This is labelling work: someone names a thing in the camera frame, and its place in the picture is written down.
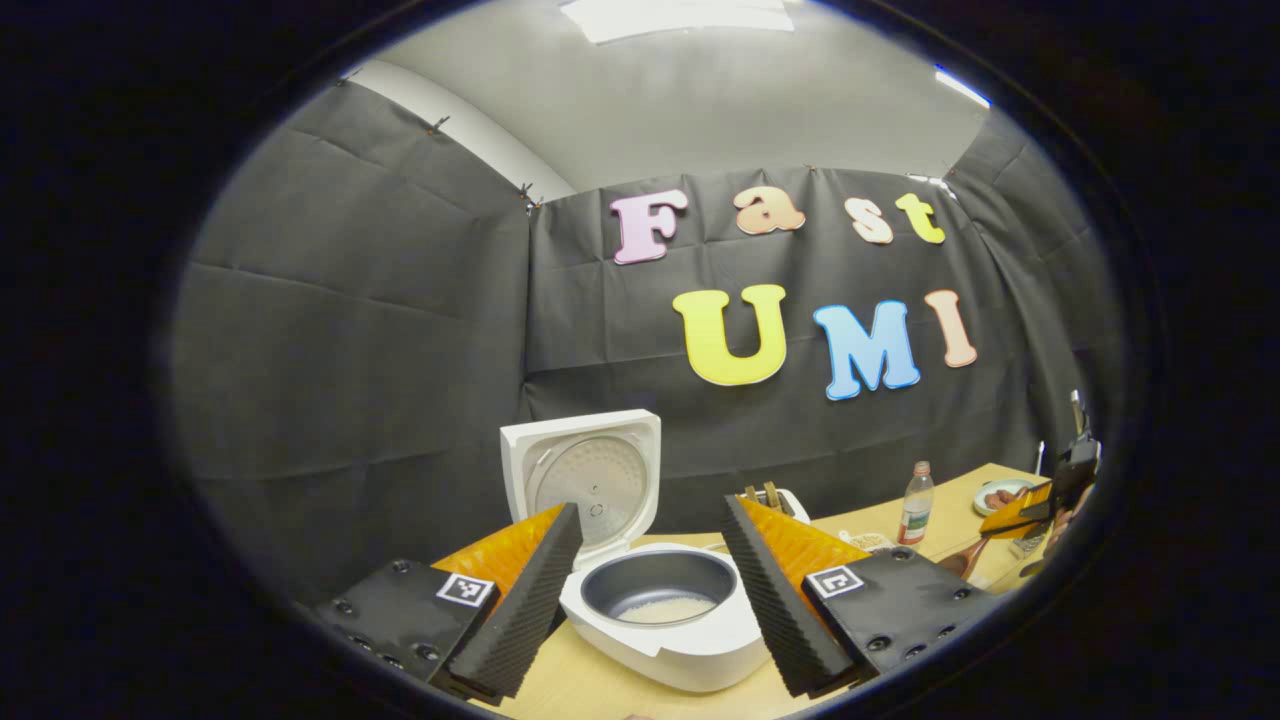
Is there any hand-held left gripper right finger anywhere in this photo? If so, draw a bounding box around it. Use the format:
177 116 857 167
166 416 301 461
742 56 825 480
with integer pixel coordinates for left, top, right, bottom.
720 493 1001 699

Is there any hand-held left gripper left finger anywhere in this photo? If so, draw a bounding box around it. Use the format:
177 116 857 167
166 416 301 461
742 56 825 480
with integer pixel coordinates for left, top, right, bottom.
315 503 584 704

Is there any white rice cooker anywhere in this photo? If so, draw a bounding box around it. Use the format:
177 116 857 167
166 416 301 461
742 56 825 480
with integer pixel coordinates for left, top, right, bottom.
500 408 771 693

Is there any white rice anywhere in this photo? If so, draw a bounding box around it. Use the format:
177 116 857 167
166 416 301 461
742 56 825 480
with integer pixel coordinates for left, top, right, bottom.
615 595 716 624

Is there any pale green plate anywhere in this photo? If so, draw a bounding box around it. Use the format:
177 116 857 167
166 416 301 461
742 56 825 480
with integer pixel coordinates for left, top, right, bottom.
973 478 1036 518

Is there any clear plastic bottle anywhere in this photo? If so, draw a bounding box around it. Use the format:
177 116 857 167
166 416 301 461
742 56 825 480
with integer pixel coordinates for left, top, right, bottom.
897 461 936 547

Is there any white toaster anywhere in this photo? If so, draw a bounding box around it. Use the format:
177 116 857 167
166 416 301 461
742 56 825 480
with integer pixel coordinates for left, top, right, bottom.
740 482 813 526

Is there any black backdrop cloth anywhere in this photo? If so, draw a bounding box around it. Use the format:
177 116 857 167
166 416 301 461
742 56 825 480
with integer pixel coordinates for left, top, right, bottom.
170 80 1126 601

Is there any large ceiling light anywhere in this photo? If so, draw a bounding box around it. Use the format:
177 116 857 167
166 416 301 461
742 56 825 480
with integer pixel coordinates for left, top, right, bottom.
558 0 796 46

